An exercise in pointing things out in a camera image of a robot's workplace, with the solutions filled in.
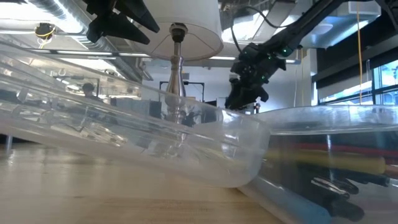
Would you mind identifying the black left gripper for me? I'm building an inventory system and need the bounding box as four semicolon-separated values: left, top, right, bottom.
83;0;161;45

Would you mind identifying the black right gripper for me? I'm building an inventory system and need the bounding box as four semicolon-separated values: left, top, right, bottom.
224;43;287;110

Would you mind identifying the clear plastic box lid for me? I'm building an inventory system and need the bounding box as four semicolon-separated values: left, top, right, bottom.
0;42;271;189

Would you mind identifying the clear plastic supply box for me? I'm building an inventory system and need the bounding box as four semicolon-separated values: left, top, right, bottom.
239;105;398;224

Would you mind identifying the blue pen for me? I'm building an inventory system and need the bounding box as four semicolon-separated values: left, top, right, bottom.
239;185;332;224

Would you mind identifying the orange pencil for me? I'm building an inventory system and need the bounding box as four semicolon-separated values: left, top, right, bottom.
385;164;398;180

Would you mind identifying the white shade table lamp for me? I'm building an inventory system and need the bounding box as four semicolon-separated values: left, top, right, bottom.
136;0;224;125

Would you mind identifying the person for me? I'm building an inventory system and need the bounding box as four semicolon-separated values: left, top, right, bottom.
81;82;105;103

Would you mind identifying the black ceiling fixture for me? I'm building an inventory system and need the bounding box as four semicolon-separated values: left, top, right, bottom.
34;22;57;40

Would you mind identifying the black metal stand frame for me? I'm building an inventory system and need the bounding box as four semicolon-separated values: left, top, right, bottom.
159;80;205;103

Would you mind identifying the ribbed silver air duct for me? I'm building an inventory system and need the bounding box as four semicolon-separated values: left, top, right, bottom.
27;0;137;54

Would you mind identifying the silver ceiling duct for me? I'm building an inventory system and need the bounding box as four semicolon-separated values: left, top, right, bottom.
217;0;382;50

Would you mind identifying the yellow hanging cable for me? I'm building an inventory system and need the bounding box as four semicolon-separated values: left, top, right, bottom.
356;0;363;105

